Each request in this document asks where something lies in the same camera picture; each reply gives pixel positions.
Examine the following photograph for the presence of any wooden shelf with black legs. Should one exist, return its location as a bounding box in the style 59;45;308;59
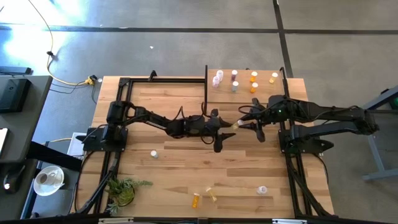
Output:
204;64;287;115

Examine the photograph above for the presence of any black desk bar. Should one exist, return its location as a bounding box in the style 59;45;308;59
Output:
27;141;83;172

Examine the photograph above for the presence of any white coffee cup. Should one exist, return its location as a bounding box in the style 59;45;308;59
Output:
35;169;60;187

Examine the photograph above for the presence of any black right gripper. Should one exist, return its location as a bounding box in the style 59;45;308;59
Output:
238;97;281;144

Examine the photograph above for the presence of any black computer mouse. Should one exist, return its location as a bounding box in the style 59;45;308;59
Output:
2;164;25;194

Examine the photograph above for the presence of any black computer tower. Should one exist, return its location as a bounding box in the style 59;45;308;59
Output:
0;77;32;114

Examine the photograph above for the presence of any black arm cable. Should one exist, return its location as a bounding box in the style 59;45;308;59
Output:
174;102;217;146
238;104;269;115

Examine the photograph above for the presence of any grey desk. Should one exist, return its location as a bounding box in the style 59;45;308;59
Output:
0;74;54;222

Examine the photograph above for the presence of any white paper sheet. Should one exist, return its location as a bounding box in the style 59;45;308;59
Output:
67;132;91;156

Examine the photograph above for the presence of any white tablet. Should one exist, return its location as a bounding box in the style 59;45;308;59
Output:
0;127;9;156

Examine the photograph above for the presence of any black flat device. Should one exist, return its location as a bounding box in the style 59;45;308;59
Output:
0;65;32;76

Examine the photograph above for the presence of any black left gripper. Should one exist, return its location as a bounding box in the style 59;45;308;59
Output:
200;108;237;154

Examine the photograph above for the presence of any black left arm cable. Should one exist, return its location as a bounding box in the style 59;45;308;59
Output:
174;102;217;146

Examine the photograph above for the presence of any black aluminium table frame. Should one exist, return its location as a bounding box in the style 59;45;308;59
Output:
76;67;334;218

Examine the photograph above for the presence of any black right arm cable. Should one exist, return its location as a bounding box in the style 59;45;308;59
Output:
238;104;269;115

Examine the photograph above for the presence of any silver metal bracket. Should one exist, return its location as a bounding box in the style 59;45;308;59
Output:
98;217;134;224
272;218;308;224

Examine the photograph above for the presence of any green potted succulent plant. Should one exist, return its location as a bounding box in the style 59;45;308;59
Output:
105;177;154;215

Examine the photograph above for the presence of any grey metal table frame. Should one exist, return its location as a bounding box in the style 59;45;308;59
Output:
362;86;398;182

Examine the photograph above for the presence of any black floor cable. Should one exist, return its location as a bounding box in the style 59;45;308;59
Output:
49;81;98;105

